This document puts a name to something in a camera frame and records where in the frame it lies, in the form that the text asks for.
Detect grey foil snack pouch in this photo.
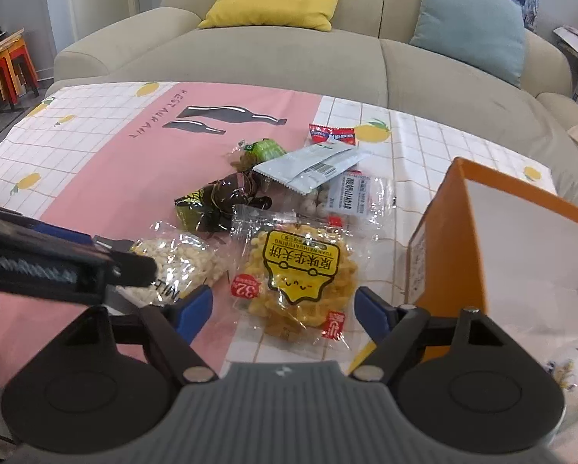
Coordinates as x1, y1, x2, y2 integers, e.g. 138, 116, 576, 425
253, 140, 372, 196

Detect red small snack packet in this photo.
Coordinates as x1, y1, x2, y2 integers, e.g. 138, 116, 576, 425
309, 124, 356, 146

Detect green raisin packet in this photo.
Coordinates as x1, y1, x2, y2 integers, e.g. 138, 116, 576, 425
228, 138, 287, 172

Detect orange cardboard box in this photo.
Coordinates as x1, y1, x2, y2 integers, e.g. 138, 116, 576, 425
404, 155, 578, 464

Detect rice cracker checkered pack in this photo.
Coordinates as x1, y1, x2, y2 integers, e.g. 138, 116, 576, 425
117, 221, 228, 307

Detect white blue snack bag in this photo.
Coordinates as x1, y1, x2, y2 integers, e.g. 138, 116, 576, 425
545, 345, 578, 449

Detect teal cushion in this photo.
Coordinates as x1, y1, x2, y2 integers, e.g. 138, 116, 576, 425
409, 0, 526, 87

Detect dark plum candy bag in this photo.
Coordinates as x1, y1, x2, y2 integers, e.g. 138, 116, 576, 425
174, 172, 272, 234

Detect orange red stools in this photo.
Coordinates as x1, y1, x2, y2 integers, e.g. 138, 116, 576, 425
0, 28, 39, 113

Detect yellow waffle cookie pack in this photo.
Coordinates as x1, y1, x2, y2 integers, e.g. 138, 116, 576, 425
230, 205, 370, 350

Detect yogurt hawthorn balls bag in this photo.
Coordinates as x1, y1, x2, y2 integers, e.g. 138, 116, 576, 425
273, 171, 396, 239

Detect beige fabric sofa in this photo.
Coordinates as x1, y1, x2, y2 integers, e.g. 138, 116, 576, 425
54, 0, 578, 205

